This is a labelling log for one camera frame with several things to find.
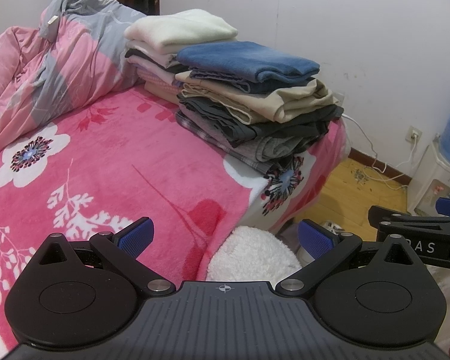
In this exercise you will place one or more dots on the pink floral blanket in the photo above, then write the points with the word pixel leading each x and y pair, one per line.
pixel 116 165

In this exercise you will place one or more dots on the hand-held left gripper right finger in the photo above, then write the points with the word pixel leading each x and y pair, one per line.
pixel 315 238

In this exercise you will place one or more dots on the stack of pale folded clothes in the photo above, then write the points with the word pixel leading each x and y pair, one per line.
pixel 180 30

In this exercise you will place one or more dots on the blue denim jeans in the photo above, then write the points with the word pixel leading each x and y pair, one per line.
pixel 247 60

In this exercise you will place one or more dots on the white water dispenser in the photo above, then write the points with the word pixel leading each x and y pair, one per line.
pixel 435 180

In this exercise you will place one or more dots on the white slipper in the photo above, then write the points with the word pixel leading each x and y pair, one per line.
pixel 333 228

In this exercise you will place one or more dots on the white wall socket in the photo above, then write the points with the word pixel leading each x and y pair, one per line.
pixel 415 134

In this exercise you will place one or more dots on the stack of dark folded clothes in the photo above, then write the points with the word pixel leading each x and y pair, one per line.
pixel 266 120

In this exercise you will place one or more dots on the pink grey floral duvet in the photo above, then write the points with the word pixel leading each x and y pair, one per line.
pixel 60 63

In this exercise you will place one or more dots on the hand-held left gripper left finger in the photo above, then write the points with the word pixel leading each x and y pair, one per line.
pixel 137 234

